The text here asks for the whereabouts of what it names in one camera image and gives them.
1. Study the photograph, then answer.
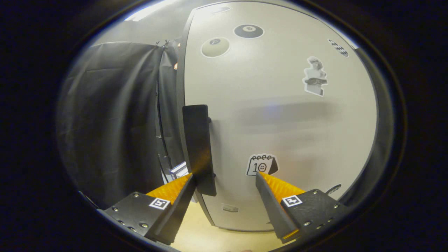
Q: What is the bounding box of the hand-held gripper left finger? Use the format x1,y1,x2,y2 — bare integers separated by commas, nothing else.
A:
97,173,196,245

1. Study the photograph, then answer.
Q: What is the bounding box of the black backdrop cloth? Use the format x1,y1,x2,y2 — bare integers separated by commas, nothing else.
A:
56,40,186,210

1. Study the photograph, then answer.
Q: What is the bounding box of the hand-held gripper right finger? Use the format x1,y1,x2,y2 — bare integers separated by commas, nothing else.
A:
255,171,350,244

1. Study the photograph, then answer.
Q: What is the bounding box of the black backdrop stand pole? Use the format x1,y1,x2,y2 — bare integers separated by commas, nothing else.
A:
155,80,173,175

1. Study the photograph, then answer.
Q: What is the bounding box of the black door handle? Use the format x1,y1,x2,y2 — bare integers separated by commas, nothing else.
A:
182,104,217,197

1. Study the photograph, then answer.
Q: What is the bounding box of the white cabinet door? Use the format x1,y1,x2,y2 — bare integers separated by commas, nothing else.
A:
182,2,378,231

